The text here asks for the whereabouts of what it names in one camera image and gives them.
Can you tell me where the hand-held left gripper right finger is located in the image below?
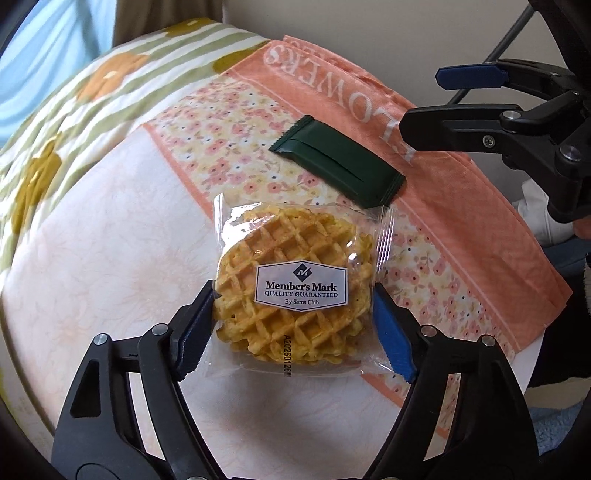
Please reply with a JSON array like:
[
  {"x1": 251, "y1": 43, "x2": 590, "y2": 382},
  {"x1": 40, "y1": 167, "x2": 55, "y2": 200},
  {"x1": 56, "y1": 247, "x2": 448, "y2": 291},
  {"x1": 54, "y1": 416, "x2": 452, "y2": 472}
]
[{"x1": 369, "y1": 282, "x2": 539, "y2": 480}]

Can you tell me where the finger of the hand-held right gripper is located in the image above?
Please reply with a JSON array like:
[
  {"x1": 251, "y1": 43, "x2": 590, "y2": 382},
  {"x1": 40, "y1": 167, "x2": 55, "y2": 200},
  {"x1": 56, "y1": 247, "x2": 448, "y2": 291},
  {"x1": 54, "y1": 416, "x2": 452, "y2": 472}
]
[
  {"x1": 436, "y1": 58, "x2": 574, "y2": 101},
  {"x1": 398, "y1": 104, "x2": 570, "y2": 161}
]

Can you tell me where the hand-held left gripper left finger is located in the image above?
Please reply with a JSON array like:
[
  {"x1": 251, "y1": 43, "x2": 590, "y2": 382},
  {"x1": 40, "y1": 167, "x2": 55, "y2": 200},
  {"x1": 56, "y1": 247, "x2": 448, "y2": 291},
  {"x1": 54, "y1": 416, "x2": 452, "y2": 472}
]
[{"x1": 51, "y1": 279, "x2": 220, "y2": 480}]

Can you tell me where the dark green snack packet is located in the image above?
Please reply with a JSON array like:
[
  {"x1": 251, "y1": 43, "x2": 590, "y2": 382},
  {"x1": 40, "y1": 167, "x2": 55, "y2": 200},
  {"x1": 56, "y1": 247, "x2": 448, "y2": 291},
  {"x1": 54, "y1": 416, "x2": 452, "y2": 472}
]
[{"x1": 269, "y1": 114, "x2": 407, "y2": 206}]

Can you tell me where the clear waffle packet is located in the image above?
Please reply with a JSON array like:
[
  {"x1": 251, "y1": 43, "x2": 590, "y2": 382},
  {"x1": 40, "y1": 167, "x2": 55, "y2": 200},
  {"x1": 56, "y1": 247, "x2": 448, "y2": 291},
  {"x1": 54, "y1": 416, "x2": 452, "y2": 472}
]
[{"x1": 203, "y1": 194, "x2": 395, "y2": 379}]

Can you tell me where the white cloth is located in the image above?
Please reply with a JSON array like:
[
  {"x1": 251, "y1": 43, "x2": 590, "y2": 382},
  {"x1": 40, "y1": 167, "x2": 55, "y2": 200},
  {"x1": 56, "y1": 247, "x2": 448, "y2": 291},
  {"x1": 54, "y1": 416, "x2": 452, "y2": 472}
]
[{"x1": 517, "y1": 182, "x2": 574, "y2": 247}]

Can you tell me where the pink floral cloth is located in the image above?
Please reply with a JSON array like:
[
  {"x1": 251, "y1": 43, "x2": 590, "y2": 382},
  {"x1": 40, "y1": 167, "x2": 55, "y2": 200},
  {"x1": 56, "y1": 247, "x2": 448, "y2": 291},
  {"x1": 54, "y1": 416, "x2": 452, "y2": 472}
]
[{"x1": 0, "y1": 39, "x2": 573, "y2": 462}]

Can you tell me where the dark cloth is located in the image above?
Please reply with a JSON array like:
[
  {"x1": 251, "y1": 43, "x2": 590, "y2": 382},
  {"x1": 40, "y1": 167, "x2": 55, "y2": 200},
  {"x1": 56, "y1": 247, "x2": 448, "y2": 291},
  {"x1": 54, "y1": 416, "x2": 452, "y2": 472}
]
[{"x1": 529, "y1": 265, "x2": 591, "y2": 391}]

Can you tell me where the blue rug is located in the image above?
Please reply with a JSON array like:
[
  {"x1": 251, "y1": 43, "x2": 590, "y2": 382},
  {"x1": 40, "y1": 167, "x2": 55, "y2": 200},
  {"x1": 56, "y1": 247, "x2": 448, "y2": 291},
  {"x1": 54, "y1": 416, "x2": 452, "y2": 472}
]
[{"x1": 529, "y1": 399, "x2": 587, "y2": 462}]

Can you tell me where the green striped floral blanket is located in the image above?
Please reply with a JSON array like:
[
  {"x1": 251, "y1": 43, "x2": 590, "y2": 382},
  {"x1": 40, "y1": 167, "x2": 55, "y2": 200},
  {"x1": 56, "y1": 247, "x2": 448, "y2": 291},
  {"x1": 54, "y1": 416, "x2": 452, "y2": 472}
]
[{"x1": 0, "y1": 18, "x2": 269, "y2": 278}]

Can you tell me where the brown curtain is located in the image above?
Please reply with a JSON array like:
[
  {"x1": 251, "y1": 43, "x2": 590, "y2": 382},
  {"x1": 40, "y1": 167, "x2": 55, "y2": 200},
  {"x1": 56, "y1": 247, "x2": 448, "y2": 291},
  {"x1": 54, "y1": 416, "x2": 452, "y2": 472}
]
[{"x1": 113, "y1": 0, "x2": 208, "y2": 47}]

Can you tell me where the light blue cloth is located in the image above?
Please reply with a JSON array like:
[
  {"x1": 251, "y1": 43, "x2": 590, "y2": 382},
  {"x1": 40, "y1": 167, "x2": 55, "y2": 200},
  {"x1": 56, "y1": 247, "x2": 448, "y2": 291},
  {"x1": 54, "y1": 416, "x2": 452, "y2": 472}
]
[{"x1": 0, "y1": 0, "x2": 116, "y2": 123}]

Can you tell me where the grey metal chair frame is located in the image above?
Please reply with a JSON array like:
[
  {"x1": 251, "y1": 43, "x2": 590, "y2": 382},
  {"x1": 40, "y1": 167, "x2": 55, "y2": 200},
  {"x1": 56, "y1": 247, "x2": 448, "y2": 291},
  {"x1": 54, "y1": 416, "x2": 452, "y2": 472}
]
[{"x1": 450, "y1": 4, "x2": 532, "y2": 106}]

